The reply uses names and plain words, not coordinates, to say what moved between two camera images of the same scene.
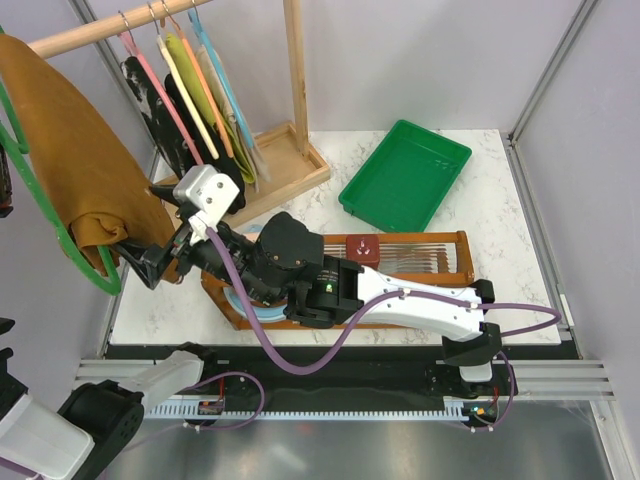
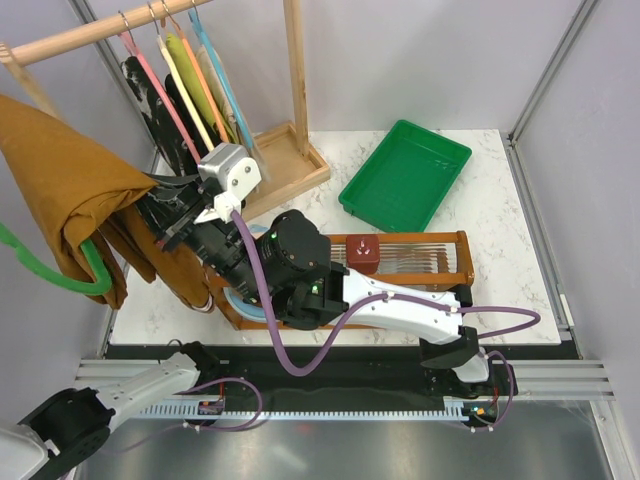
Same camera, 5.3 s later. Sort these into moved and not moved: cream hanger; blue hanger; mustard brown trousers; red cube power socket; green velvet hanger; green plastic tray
Moved: green velvet hanger; mustard brown trousers
Not moved: blue hanger; green plastic tray; red cube power socket; cream hanger
